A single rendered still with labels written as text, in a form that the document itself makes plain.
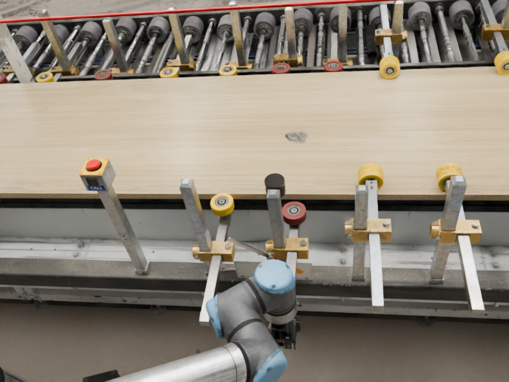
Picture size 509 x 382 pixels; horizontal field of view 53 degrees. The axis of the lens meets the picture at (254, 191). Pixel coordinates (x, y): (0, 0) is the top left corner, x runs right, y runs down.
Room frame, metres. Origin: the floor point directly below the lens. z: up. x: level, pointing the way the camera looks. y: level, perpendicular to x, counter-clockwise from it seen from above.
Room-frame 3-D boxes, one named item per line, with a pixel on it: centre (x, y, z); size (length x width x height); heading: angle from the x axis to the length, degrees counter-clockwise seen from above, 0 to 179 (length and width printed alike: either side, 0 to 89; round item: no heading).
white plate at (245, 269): (0.99, -0.02, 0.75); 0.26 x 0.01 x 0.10; 76
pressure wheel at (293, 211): (1.11, -0.12, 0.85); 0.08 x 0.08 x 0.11
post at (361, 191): (0.95, -0.29, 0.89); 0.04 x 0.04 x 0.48; 76
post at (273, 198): (1.01, -0.05, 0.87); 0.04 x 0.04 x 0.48; 76
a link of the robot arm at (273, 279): (0.68, -0.01, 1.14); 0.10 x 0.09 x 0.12; 112
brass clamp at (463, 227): (0.89, -0.56, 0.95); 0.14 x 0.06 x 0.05; 76
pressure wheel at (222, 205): (1.20, 0.12, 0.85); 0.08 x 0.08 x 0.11
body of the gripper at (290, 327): (0.67, -0.01, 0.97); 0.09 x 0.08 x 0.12; 166
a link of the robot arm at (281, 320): (0.68, -0.01, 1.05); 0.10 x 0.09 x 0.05; 76
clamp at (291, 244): (1.01, -0.07, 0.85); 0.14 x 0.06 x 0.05; 76
